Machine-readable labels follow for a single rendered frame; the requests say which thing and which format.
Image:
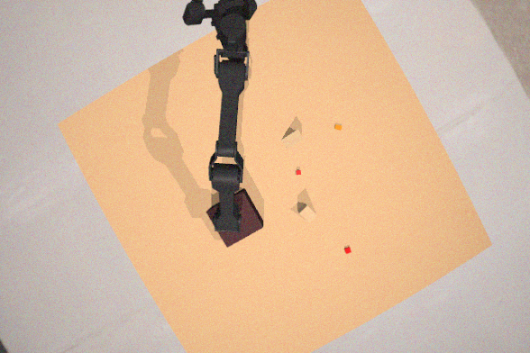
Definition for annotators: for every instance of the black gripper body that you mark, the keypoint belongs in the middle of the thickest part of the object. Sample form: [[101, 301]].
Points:
[[194, 13]]

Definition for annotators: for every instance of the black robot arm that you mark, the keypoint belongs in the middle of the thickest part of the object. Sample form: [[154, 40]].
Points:
[[231, 74]]

